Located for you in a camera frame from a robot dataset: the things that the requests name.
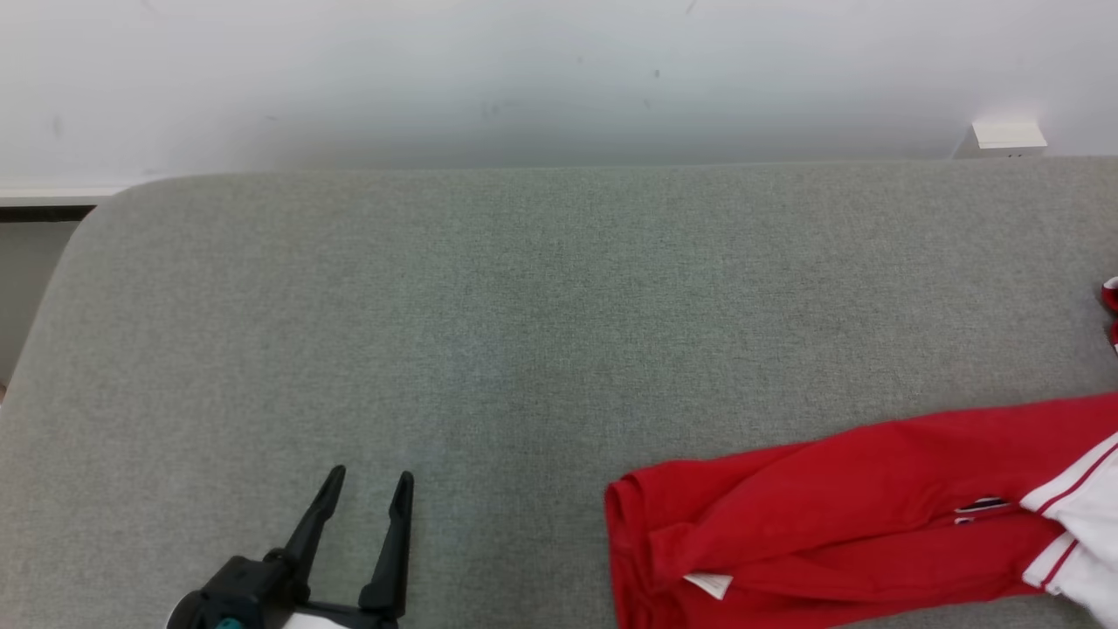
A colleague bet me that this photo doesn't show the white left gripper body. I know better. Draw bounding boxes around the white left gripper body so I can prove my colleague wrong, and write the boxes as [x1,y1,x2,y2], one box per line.
[279,598,404,629]

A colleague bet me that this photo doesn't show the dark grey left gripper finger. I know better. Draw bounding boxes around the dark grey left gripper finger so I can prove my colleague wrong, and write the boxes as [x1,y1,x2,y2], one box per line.
[358,472,415,617]
[284,465,347,604]

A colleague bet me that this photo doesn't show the red basketball jersey number 23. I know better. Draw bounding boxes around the red basketball jersey number 23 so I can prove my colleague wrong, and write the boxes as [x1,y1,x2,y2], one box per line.
[604,393,1118,629]

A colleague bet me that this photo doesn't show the grey fabric sofa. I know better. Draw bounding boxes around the grey fabric sofa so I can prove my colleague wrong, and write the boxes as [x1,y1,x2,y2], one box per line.
[0,157,1118,629]

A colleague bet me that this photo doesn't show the black baseboard strip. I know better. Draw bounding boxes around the black baseboard strip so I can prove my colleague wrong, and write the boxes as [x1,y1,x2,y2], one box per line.
[0,205,97,223]

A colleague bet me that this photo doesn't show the white wall socket box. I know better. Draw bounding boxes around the white wall socket box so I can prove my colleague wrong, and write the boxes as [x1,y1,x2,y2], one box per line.
[971,121,1047,151]

